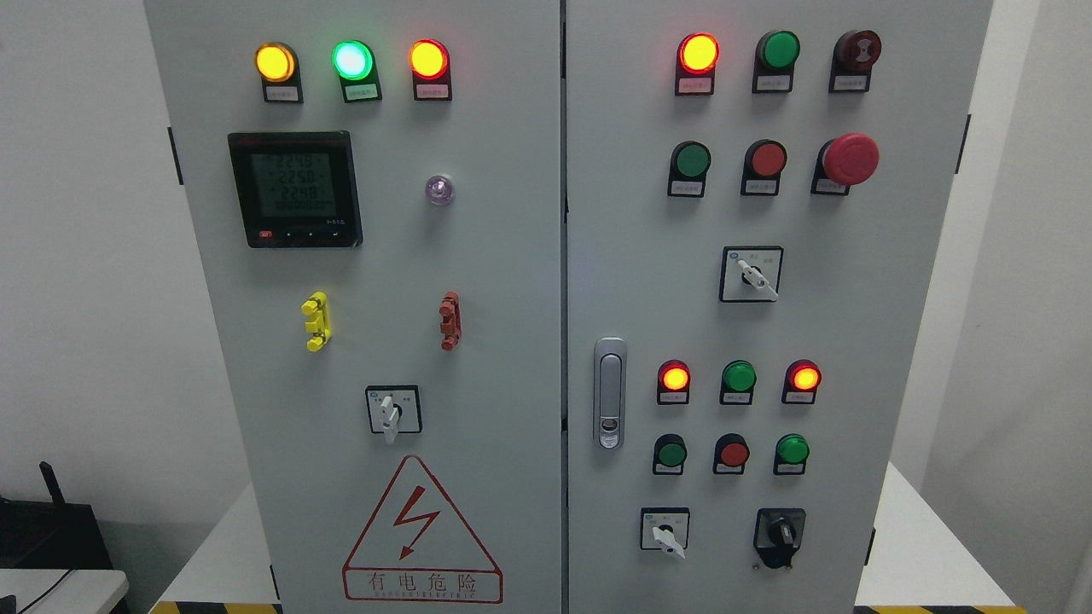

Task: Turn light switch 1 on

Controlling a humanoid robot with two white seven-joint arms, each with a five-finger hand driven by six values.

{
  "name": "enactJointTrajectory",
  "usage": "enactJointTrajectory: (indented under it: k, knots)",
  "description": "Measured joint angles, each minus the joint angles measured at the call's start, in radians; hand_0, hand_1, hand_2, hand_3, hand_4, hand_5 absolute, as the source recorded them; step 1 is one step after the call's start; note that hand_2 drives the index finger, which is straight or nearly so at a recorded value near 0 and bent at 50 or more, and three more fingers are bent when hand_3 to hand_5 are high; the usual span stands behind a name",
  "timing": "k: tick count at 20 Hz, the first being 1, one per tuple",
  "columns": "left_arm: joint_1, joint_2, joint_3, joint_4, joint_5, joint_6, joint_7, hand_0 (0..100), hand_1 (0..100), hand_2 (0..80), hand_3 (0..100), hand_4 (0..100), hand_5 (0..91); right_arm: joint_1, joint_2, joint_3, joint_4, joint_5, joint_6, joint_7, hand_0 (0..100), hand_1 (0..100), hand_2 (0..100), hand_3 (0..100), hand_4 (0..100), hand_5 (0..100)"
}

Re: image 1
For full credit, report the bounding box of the red push button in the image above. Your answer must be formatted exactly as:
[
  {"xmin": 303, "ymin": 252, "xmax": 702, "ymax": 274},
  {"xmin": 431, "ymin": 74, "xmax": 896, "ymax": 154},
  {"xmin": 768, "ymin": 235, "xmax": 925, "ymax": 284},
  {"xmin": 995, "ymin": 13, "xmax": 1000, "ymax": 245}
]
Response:
[
  {"xmin": 712, "ymin": 434, "xmax": 750, "ymax": 475},
  {"xmin": 740, "ymin": 139, "xmax": 787, "ymax": 197}
]

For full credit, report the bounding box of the white side table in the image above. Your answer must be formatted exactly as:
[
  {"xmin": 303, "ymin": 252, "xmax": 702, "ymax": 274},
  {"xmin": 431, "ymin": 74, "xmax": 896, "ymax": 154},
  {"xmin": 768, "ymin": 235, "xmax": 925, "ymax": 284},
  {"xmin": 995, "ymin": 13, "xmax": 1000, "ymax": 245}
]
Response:
[{"xmin": 1, "ymin": 569, "xmax": 129, "ymax": 613}]

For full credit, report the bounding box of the yellow indicator light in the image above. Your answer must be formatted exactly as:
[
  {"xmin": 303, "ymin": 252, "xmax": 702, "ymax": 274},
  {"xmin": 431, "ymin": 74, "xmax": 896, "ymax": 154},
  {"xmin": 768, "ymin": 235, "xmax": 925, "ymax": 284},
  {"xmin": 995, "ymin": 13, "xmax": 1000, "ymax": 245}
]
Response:
[{"xmin": 254, "ymin": 42, "xmax": 304, "ymax": 104}]

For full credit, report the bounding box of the black rotary switch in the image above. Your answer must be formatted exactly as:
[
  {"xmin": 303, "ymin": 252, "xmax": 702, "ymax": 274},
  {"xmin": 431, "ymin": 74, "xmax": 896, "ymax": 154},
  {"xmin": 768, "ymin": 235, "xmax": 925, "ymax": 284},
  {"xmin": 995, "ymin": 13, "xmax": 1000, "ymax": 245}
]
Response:
[{"xmin": 753, "ymin": 507, "xmax": 806, "ymax": 569}]

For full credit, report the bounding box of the dark red buzzer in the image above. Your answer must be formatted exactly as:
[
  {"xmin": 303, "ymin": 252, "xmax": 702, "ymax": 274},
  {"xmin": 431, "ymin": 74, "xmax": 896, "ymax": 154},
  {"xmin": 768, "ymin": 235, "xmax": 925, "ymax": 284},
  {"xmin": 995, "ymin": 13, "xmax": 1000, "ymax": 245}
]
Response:
[{"xmin": 829, "ymin": 29, "xmax": 882, "ymax": 94}]

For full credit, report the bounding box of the red plastic clip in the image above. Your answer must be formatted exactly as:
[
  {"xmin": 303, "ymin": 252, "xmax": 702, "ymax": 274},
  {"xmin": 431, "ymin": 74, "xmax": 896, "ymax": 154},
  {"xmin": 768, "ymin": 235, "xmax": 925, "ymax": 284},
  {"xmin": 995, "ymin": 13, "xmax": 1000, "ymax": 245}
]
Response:
[{"xmin": 439, "ymin": 291, "xmax": 462, "ymax": 352}]

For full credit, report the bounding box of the white selector switch middle right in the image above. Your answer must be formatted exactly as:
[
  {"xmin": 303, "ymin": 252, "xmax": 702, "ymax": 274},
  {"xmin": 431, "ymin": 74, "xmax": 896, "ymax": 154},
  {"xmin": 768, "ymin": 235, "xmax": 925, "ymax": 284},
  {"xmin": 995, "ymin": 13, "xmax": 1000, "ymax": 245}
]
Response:
[{"xmin": 720, "ymin": 246, "xmax": 784, "ymax": 303}]

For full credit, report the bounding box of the red push button lower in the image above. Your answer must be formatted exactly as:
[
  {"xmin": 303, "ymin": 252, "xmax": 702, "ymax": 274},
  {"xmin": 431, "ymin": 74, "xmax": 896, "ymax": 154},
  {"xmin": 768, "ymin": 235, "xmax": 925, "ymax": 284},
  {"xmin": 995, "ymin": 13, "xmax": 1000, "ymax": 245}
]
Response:
[{"xmin": 712, "ymin": 434, "xmax": 750, "ymax": 475}]

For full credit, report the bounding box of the grey cabinet door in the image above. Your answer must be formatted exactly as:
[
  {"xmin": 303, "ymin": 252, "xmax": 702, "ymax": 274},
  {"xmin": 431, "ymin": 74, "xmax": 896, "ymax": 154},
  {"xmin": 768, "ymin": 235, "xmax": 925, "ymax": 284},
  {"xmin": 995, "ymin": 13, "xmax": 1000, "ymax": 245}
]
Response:
[
  {"xmin": 566, "ymin": 1, "xmax": 993, "ymax": 613},
  {"xmin": 145, "ymin": 1, "xmax": 563, "ymax": 613}
]

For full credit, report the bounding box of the green push button lower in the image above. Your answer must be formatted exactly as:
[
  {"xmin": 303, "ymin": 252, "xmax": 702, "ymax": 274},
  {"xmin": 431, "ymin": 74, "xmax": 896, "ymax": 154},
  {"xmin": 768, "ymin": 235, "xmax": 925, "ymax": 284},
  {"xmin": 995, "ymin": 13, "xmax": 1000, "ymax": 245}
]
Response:
[{"xmin": 652, "ymin": 434, "xmax": 688, "ymax": 475}]

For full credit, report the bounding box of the black digital power meter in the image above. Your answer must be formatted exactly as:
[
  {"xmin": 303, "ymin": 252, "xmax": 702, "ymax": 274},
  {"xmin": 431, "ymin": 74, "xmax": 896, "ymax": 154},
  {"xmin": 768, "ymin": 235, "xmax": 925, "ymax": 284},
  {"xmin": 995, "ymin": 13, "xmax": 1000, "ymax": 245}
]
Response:
[{"xmin": 227, "ymin": 130, "xmax": 363, "ymax": 249}]

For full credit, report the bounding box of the white rotary selector switch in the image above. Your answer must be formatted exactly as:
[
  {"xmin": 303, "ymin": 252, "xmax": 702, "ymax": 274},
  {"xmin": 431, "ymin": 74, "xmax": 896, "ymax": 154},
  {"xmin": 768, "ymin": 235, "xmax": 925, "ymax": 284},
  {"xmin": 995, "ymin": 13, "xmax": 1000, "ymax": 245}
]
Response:
[{"xmin": 365, "ymin": 385, "xmax": 424, "ymax": 444}]

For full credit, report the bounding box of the green lit indicator light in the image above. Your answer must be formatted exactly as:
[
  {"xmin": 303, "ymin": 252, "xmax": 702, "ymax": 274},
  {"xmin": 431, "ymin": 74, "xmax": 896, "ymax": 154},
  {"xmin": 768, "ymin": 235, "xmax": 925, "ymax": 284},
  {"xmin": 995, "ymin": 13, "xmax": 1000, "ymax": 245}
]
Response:
[{"xmin": 331, "ymin": 39, "xmax": 382, "ymax": 102}]

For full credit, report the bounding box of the black device with antenna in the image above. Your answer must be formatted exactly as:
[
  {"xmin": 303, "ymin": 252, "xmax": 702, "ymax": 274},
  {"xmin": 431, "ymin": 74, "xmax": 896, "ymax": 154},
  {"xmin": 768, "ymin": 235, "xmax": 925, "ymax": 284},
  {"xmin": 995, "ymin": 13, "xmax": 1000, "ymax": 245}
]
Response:
[{"xmin": 1, "ymin": 461, "xmax": 114, "ymax": 569}]

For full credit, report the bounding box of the red triangle warning sticker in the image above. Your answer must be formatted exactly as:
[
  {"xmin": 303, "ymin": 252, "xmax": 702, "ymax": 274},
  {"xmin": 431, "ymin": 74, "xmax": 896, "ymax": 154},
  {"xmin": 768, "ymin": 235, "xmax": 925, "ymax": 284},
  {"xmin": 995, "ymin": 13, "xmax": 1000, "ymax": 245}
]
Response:
[{"xmin": 342, "ymin": 454, "xmax": 503, "ymax": 604}]

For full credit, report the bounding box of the green push button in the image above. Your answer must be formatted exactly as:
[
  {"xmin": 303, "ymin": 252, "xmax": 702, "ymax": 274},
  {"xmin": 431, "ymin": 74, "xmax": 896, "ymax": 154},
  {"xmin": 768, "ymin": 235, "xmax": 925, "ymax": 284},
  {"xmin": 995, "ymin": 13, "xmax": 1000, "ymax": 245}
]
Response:
[
  {"xmin": 652, "ymin": 434, "xmax": 688, "ymax": 475},
  {"xmin": 667, "ymin": 141, "xmax": 712, "ymax": 198}
]

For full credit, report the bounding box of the green push button upper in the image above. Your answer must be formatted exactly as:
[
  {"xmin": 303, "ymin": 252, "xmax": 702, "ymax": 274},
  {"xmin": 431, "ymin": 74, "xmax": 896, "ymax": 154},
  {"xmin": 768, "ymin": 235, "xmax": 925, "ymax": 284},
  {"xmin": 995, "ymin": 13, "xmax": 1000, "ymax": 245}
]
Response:
[{"xmin": 667, "ymin": 141, "xmax": 712, "ymax": 198}]

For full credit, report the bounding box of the red push button upper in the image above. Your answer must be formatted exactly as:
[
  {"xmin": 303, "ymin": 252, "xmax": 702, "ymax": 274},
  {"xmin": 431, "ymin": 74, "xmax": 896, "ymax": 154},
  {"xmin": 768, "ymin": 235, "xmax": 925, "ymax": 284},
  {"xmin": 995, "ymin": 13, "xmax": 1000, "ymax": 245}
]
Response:
[{"xmin": 740, "ymin": 139, "xmax": 787, "ymax": 197}]

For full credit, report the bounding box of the green indicator lower middle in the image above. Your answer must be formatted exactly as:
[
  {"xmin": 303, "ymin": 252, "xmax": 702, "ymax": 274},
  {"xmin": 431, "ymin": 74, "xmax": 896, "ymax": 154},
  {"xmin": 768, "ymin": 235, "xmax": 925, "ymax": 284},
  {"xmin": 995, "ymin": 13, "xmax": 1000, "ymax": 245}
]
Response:
[{"xmin": 720, "ymin": 359, "xmax": 757, "ymax": 408}]

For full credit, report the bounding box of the green indicator top right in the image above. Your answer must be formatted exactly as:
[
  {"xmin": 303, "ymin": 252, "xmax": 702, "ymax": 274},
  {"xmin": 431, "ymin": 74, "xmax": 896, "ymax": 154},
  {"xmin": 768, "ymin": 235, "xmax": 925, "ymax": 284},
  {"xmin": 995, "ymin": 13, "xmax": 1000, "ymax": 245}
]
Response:
[{"xmin": 752, "ymin": 29, "xmax": 802, "ymax": 94}]

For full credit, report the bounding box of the red lit indicator lower right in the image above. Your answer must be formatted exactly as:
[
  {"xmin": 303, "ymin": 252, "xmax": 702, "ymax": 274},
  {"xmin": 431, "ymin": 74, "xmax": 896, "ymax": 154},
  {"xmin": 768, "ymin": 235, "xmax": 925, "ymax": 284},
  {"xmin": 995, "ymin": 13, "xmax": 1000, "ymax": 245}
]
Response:
[{"xmin": 781, "ymin": 359, "xmax": 822, "ymax": 405}]

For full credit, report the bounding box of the green indicator bottom right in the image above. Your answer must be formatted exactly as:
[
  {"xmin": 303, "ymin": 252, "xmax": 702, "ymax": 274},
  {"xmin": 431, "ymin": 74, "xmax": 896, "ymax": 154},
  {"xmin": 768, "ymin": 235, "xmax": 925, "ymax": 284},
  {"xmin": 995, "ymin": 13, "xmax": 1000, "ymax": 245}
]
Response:
[{"xmin": 773, "ymin": 434, "xmax": 810, "ymax": 477}]

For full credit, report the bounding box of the grey cabinet left door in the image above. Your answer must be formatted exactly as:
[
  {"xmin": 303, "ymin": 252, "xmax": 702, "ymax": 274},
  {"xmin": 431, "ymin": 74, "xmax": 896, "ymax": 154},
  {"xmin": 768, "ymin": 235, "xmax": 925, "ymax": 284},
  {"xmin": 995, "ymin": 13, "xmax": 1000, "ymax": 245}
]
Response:
[{"xmin": 145, "ymin": 1, "xmax": 563, "ymax": 613}]

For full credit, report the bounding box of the clear round lamp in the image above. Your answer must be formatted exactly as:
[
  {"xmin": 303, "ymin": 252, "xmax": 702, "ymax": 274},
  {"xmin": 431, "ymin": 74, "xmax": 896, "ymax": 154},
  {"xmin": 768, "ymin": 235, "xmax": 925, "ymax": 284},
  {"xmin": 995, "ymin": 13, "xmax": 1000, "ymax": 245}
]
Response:
[{"xmin": 425, "ymin": 174, "xmax": 454, "ymax": 206}]

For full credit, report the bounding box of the red lit indicator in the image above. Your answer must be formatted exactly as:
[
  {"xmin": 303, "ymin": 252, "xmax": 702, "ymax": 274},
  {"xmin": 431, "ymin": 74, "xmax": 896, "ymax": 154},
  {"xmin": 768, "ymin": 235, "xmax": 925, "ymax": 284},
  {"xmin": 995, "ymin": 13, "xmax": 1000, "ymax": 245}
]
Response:
[
  {"xmin": 675, "ymin": 32, "xmax": 720, "ymax": 96},
  {"xmin": 781, "ymin": 359, "xmax": 822, "ymax": 405},
  {"xmin": 656, "ymin": 359, "xmax": 691, "ymax": 408}
]

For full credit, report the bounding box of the silver door handle lock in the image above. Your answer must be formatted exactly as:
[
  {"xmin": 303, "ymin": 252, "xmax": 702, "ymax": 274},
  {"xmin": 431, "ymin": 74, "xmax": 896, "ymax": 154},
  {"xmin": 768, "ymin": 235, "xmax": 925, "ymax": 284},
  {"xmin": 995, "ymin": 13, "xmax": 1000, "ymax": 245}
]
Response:
[{"xmin": 593, "ymin": 336, "xmax": 627, "ymax": 449}]

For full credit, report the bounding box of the red emergency stop button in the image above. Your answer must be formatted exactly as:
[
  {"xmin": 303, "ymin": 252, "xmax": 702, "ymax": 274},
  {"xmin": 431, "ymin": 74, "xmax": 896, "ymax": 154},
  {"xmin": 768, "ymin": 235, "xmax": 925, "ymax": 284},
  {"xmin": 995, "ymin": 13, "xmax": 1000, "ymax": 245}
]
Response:
[{"xmin": 810, "ymin": 132, "xmax": 880, "ymax": 197}]

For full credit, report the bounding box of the yellow plastic clip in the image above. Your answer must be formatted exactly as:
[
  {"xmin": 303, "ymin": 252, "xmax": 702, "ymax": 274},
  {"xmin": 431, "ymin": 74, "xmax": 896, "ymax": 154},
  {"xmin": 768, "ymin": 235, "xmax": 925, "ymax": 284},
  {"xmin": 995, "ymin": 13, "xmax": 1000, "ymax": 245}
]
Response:
[{"xmin": 300, "ymin": 291, "xmax": 332, "ymax": 352}]

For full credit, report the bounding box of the grey cabinet right door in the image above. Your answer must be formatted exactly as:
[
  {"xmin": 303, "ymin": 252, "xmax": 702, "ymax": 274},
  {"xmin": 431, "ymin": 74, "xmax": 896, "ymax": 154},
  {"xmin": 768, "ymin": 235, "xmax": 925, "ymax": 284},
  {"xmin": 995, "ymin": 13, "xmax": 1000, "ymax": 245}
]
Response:
[{"xmin": 566, "ymin": 1, "xmax": 993, "ymax": 613}]

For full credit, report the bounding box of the red lit indicator left door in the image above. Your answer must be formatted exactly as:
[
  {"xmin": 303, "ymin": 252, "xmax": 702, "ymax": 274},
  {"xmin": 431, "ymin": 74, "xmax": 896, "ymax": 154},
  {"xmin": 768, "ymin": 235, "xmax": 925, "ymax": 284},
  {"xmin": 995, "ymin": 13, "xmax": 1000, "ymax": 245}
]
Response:
[{"xmin": 410, "ymin": 38, "xmax": 452, "ymax": 101}]

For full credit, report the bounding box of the white selector switch bottom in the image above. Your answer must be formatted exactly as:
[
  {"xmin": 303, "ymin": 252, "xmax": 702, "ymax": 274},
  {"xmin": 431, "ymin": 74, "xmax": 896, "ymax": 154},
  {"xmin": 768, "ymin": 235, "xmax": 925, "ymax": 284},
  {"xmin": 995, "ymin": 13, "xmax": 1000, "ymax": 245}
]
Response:
[{"xmin": 640, "ymin": 507, "xmax": 690, "ymax": 559}]

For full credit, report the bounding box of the red lit indicator top right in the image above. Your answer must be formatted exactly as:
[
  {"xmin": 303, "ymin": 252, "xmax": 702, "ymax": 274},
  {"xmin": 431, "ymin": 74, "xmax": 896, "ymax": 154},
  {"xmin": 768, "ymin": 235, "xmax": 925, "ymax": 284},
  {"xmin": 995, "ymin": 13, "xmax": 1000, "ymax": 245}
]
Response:
[{"xmin": 675, "ymin": 32, "xmax": 720, "ymax": 96}]

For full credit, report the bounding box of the red lit indicator lower left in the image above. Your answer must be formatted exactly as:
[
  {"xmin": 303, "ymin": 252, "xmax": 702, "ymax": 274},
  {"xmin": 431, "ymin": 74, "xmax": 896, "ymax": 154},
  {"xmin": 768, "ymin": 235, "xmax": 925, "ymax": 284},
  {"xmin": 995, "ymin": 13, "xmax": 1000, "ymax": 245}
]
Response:
[{"xmin": 656, "ymin": 359, "xmax": 691, "ymax": 408}]

